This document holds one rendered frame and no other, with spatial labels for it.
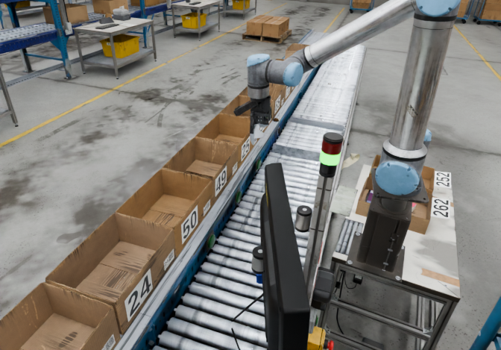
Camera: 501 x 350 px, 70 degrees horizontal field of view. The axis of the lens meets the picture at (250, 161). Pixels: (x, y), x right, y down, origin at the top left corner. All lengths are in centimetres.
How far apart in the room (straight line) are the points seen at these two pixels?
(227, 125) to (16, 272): 184
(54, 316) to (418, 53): 152
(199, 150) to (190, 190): 42
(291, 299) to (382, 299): 218
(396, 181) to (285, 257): 76
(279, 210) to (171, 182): 119
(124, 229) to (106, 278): 22
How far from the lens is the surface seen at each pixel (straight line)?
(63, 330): 153
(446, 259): 213
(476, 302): 311
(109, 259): 171
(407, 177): 138
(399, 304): 285
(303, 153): 267
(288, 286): 68
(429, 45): 124
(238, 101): 292
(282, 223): 80
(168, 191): 200
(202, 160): 230
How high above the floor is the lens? 206
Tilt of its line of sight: 31 degrees down
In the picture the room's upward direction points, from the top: 3 degrees clockwise
